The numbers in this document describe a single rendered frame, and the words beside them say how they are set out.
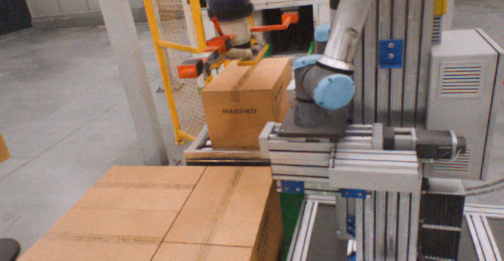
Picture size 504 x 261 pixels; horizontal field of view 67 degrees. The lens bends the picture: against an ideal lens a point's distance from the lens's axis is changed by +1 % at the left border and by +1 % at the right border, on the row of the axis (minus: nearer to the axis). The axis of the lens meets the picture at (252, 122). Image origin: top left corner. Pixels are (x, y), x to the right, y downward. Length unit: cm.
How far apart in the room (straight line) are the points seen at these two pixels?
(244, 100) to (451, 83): 104
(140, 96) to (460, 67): 228
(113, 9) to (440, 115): 224
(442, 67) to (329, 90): 42
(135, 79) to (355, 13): 216
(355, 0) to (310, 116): 41
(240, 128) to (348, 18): 115
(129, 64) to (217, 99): 109
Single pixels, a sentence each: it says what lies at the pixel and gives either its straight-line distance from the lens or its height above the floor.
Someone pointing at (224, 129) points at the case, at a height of 72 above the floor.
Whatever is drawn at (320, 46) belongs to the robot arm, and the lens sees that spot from 173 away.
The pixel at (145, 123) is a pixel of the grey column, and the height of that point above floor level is 47.
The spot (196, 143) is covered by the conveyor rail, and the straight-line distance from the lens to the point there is 230.
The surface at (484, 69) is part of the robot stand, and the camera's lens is 140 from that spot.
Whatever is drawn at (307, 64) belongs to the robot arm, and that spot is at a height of 126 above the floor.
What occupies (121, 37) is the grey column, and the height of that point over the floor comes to 115.
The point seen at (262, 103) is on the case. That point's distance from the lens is 200.
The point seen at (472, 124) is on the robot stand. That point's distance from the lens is 148.
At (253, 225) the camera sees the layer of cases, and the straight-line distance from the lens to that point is 167.
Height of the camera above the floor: 161
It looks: 24 degrees down
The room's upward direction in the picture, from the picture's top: 8 degrees counter-clockwise
